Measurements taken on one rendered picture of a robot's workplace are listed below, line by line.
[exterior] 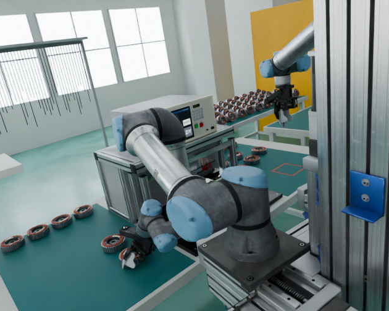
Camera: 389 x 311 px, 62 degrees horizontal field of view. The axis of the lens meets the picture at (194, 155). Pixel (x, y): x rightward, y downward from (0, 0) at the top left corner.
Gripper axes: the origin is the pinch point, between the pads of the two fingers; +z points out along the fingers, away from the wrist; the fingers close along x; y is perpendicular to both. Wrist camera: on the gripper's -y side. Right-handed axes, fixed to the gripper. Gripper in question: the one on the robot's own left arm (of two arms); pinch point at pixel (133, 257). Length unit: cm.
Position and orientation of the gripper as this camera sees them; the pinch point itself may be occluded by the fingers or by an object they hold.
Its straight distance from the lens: 149.1
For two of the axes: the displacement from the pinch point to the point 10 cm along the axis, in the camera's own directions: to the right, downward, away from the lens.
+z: -2.7, 7.8, 5.7
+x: 5.7, -3.4, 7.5
